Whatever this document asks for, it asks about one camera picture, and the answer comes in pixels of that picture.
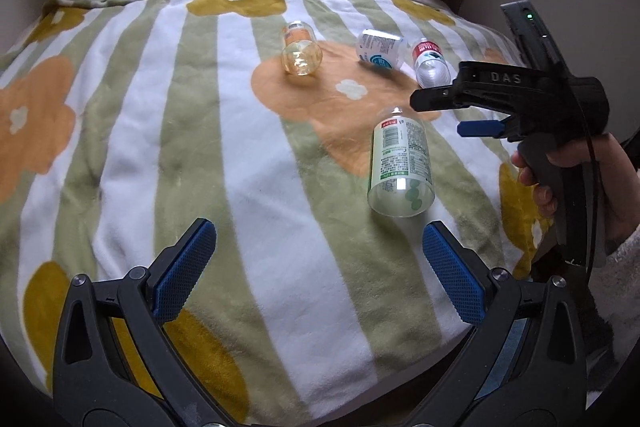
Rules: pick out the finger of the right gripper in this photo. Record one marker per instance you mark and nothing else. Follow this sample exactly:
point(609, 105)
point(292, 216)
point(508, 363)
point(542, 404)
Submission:
point(481, 129)
point(439, 98)

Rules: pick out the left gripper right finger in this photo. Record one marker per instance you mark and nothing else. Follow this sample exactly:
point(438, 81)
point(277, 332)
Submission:
point(524, 362)

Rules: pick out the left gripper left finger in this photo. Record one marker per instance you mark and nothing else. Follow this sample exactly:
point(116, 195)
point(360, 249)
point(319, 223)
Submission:
point(113, 364)

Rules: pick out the clear cup green label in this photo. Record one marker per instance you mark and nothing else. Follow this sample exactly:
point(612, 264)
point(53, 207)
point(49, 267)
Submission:
point(400, 181)

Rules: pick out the clear cup red label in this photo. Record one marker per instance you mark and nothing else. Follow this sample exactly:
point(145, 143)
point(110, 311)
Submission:
point(429, 64)

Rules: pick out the clear cup white blue label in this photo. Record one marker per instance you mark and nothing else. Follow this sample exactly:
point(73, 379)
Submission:
point(381, 49)

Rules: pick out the clear cup orange label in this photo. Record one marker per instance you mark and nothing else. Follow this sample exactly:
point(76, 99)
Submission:
point(301, 53)

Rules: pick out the person's right hand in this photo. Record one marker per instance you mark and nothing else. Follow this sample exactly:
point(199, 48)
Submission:
point(620, 183)

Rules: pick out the floral striped green blanket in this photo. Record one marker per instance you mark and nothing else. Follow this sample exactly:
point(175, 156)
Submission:
point(123, 121)

